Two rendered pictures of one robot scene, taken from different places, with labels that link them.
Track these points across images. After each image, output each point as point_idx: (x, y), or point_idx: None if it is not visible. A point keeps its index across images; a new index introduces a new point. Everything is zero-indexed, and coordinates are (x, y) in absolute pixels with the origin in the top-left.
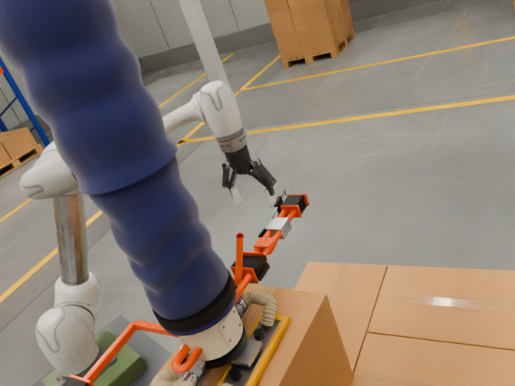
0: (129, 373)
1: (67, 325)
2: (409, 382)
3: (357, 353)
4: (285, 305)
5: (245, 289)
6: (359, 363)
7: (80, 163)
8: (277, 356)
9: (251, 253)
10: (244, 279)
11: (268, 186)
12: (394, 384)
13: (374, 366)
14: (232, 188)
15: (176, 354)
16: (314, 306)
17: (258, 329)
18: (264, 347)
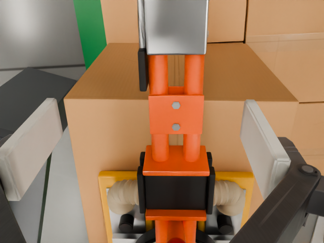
0: (4, 192)
1: None
2: (316, 35)
3: (245, 7)
4: (226, 140)
5: (123, 116)
6: (250, 22)
7: None
8: (249, 216)
9: (173, 175)
10: (188, 223)
11: (308, 214)
12: (298, 43)
13: (271, 22)
14: (19, 193)
15: (96, 236)
16: (283, 134)
17: (225, 226)
18: (238, 230)
